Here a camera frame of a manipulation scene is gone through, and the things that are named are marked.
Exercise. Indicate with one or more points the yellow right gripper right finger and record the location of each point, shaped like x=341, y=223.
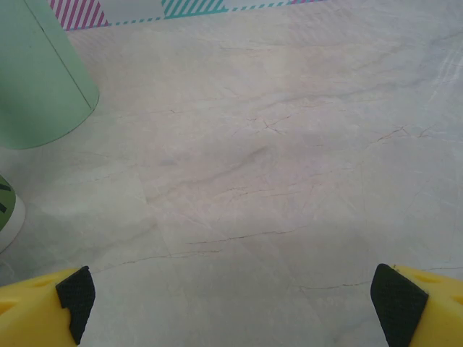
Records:
x=434, y=311

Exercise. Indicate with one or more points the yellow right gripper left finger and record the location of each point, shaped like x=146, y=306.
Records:
x=29, y=314

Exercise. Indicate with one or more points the stack of paper cups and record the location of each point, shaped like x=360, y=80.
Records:
x=9, y=213

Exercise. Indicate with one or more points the mint green straw holder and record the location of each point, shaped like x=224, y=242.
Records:
x=36, y=72

